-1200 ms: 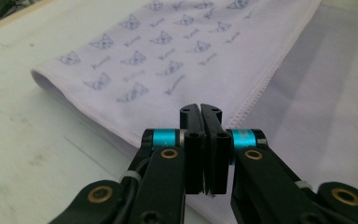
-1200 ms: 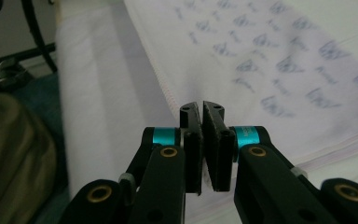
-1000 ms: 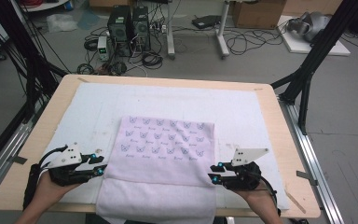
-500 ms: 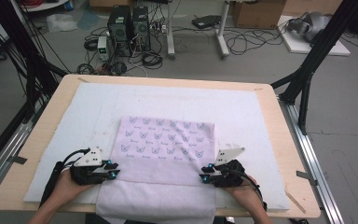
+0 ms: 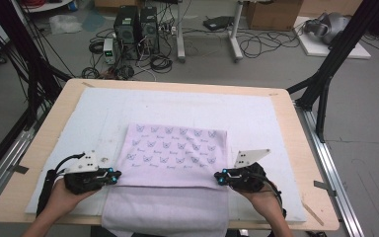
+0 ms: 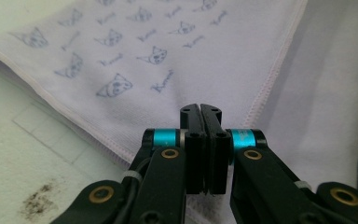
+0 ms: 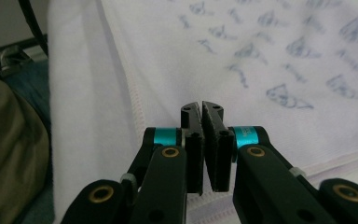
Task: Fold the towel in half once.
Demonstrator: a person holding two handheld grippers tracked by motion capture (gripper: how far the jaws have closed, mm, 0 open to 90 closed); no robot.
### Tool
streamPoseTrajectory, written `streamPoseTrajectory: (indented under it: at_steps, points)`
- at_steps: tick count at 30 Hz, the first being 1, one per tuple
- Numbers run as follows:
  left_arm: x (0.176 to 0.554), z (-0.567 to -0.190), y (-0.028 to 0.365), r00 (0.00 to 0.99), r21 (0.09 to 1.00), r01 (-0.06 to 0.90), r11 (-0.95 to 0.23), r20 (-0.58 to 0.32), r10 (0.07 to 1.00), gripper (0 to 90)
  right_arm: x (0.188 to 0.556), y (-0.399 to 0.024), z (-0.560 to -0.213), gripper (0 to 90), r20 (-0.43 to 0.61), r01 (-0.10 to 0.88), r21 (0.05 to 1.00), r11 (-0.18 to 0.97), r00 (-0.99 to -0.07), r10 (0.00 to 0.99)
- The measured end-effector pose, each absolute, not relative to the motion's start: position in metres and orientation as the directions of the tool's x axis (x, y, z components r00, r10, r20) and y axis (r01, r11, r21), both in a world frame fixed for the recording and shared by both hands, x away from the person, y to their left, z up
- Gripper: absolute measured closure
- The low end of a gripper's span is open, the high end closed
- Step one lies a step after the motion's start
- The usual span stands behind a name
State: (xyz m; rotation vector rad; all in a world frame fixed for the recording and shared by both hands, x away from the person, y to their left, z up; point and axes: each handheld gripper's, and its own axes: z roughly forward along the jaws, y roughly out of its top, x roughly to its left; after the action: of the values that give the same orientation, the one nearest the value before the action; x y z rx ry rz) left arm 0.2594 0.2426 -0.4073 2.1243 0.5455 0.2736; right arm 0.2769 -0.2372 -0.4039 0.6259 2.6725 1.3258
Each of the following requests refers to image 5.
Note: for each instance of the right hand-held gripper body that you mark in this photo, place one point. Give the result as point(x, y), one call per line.
point(248, 179)

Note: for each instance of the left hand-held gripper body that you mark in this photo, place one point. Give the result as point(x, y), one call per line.
point(84, 179)

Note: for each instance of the lilac printed towel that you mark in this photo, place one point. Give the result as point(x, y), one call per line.
point(171, 171)

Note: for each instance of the person's right hand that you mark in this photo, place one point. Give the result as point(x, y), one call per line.
point(269, 204)

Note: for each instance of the person's left hand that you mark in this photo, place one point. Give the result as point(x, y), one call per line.
point(59, 202)

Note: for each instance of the black tape strip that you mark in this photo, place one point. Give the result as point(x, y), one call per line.
point(20, 169)

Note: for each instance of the thin wooden stick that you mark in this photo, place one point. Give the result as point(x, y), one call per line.
point(312, 214)

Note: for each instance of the white grid foam mat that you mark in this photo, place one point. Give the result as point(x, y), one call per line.
point(177, 105)

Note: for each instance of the white bench power supply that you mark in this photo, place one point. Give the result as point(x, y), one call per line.
point(109, 51)

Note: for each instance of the white desk leg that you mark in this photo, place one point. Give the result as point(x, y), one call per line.
point(180, 33)
point(235, 36)

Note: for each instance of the large black computer tower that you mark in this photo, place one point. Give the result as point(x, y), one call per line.
point(126, 31)

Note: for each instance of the slim black computer tower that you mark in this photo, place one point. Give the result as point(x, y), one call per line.
point(149, 29)

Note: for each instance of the white floor board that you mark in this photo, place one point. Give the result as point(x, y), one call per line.
point(316, 47)

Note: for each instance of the flat black device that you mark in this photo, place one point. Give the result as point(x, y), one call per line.
point(218, 23)

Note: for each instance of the clear plastic bag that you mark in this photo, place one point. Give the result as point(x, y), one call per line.
point(65, 24)

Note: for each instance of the brown cardboard box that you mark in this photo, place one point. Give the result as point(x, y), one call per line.
point(273, 15)

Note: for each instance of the grey headset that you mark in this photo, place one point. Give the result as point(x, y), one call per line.
point(329, 28)

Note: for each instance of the aluminium rail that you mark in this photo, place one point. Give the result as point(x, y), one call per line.
point(329, 171)
point(11, 158)

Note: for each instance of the grey metal table bracket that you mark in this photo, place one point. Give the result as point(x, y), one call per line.
point(324, 187)

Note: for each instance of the black metal frame stand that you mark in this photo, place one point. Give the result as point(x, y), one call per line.
point(329, 65)
point(29, 65)

